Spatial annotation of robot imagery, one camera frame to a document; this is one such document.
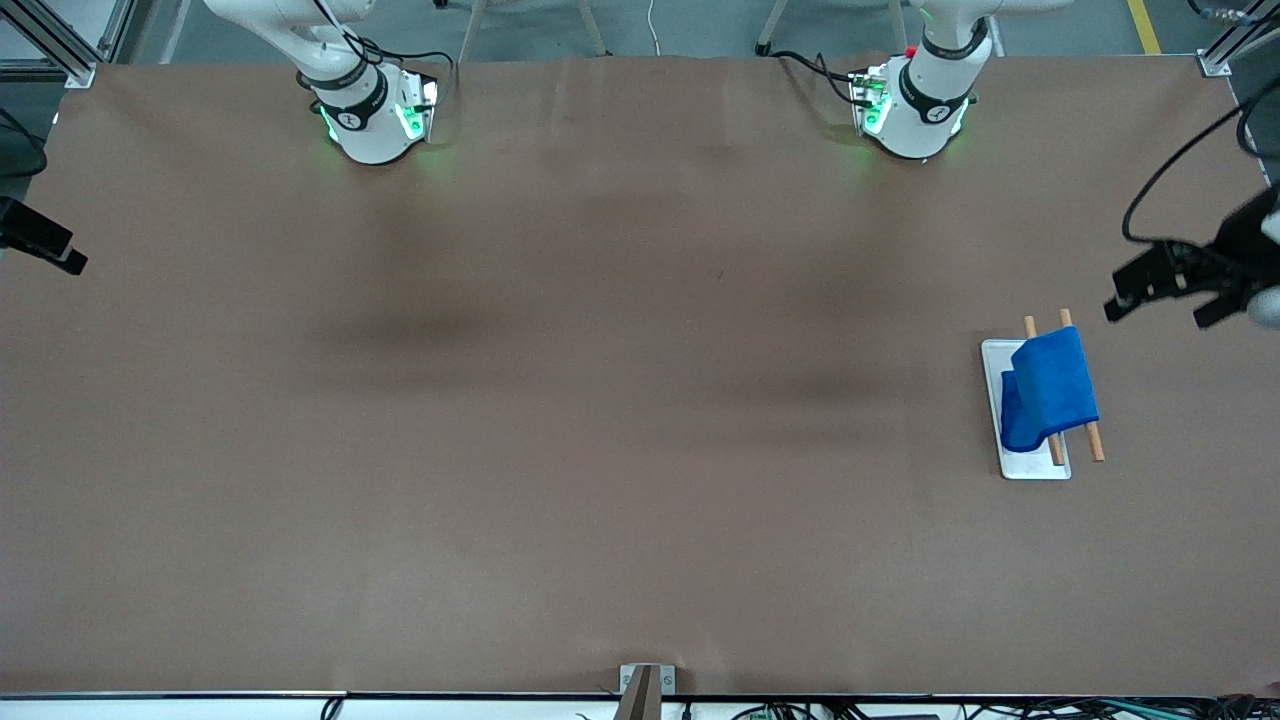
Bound tangled cable bundle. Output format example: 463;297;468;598
730;698;1280;720

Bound metal bracket with brown post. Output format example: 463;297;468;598
612;664;677;720

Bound blue towel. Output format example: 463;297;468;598
1000;325;1101;453

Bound aluminium frame profile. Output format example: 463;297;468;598
0;0;96;89
1197;0;1280;78

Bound black left base cable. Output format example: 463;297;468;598
775;50;866;106

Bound brown table cover mat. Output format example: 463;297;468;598
0;55;1280;696

